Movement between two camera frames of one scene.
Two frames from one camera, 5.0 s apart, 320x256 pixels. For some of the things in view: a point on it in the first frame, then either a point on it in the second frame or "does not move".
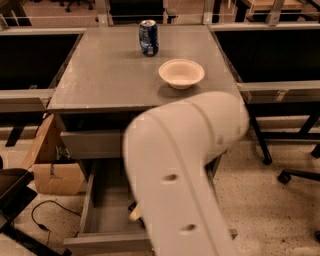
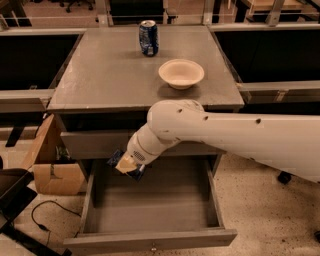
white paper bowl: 181,73 does not move
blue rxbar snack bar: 133,205 to 136,174
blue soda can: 149,37 does not move
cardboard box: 55,173 does not move
